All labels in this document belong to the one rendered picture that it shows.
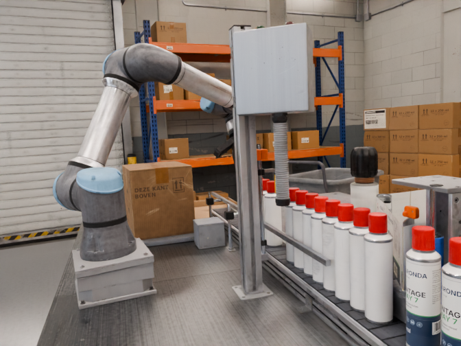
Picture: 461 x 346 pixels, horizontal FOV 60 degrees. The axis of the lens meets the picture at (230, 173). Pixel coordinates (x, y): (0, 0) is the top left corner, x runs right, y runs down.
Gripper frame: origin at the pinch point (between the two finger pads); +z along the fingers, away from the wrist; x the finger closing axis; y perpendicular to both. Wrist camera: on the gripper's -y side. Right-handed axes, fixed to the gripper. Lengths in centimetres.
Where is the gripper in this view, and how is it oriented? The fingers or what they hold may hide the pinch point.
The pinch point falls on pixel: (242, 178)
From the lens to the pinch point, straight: 152.0
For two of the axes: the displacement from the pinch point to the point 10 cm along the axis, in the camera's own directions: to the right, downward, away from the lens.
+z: 1.9, 9.1, -3.7
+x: -2.1, 4.1, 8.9
